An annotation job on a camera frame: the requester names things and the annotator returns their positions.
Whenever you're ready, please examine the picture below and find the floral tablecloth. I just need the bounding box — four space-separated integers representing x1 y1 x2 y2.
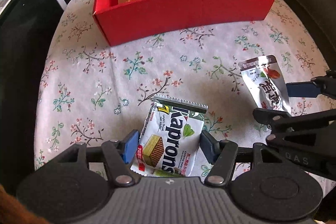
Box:
34 0 328 168

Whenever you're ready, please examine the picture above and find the red cardboard box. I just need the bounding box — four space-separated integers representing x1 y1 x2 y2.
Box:
93 0 274 46

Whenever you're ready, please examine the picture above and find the green white Kaprons wafer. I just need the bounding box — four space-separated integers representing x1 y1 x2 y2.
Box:
131 95 208 177

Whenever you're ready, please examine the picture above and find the white date snack packet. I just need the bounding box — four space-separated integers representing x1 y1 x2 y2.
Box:
239 55 291 113

